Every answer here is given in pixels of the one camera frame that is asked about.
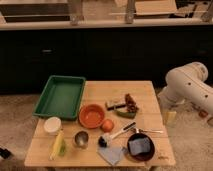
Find orange bowl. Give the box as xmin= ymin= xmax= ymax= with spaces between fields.
xmin=78 ymin=104 xmax=105 ymax=129

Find corn cob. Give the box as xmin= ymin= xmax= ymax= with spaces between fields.
xmin=50 ymin=130 xmax=66 ymax=160

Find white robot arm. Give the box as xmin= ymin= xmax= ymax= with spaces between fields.
xmin=158 ymin=62 xmax=213 ymax=127

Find green pepper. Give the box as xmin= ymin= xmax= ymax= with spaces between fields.
xmin=115 ymin=110 xmax=136 ymax=118

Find blue sponge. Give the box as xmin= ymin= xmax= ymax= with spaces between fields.
xmin=129 ymin=138 xmax=151 ymax=156

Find green plastic tray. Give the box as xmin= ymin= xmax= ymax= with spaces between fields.
xmin=33 ymin=75 xmax=86 ymax=120

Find black object on floor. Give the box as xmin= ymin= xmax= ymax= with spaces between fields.
xmin=0 ymin=148 xmax=11 ymax=159

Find dish brush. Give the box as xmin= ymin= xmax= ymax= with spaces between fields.
xmin=98 ymin=122 xmax=136 ymax=148

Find white cup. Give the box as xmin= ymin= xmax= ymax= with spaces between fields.
xmin=44 ymin=117 xmax=61 ymax=135

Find wooden folding table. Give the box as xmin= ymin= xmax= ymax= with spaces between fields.
xmin=25 ymin=81 xmax=175 ymax=168

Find metal cup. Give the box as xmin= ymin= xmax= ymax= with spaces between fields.
xmin=75 ymin=131 xmax=89 ymax=149

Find bottles on floor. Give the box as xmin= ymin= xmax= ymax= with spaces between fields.
xmin=192 ymin=104 xmax=213 ymax=127

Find brown grape bunch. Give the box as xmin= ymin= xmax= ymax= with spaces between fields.
xmin=125 ymin=94 xmax=138 ymax=113

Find orange fruit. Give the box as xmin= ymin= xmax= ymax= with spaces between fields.
xmin=101 ymin=119 xmax=114 ymax=132

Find knife on block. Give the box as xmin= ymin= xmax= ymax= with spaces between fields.
xmin=105 ymin=99 xmax=126 ymax=111

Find light blue towel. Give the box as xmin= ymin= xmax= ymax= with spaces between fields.
xmin=97 ymin=147 xmax=126 ymax=166

